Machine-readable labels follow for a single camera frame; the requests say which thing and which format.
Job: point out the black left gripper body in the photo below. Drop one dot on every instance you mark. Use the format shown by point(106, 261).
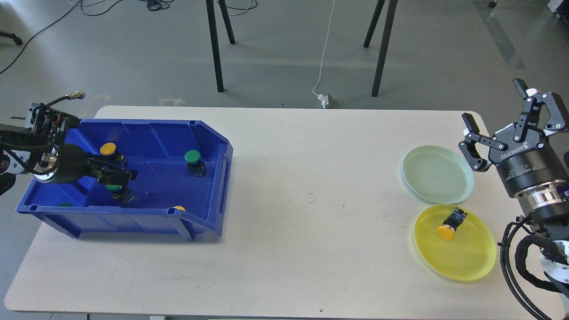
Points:
point(74, 163)

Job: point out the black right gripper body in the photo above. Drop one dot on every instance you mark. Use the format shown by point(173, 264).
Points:
point(525, 163)

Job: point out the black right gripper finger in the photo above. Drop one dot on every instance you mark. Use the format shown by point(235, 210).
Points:
point(534, 101)
point(472, 136)

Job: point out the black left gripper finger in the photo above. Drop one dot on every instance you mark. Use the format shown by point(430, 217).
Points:
point(116, 177)
point(100, 164)

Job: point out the green push button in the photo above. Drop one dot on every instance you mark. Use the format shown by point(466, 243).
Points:
point(121, 193)
point(194, 163)

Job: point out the yellow push button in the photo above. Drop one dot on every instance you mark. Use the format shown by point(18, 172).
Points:
point(111, 153)
point(448, 229)

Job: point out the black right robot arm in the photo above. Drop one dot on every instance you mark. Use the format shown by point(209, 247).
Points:
point(534, 246)

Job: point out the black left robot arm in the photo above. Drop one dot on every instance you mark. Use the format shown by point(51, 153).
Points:
point(40, 148)

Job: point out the light green plate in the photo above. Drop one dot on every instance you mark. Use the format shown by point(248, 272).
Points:
point(437, 175)

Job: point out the yellow plate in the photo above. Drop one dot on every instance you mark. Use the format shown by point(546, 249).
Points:
point(469, 257)

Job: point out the blue plastic bin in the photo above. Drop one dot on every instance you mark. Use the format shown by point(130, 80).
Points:
point(155, 148)

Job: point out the white power adapter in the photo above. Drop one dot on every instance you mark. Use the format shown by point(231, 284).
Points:
point(326, 101)

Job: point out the black stand leg right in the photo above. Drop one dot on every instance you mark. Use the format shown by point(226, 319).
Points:
point(387, 31)

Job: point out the black stand leg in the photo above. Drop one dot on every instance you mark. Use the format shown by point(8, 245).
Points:
point(211, 16)
point(387, 31)

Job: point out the black stand leg left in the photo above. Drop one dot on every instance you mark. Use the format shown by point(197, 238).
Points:
point(211, 16)

